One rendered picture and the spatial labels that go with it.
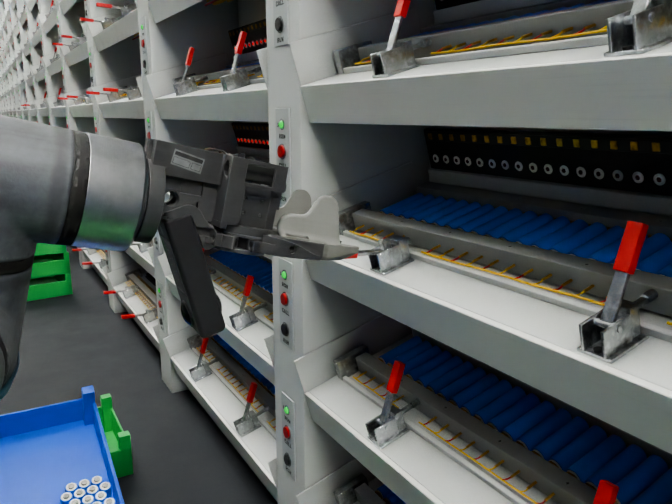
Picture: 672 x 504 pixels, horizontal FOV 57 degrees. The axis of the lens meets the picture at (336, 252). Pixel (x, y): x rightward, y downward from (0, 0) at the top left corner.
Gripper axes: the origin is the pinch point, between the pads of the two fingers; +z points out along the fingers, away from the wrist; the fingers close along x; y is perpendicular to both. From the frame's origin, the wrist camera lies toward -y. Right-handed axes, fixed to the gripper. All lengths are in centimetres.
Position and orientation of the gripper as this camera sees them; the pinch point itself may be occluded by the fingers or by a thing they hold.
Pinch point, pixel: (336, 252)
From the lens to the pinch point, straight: 61.6
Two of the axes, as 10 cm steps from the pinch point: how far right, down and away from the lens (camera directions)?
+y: 2.0, -9.7, -1.0
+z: 8.4, 1.2, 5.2
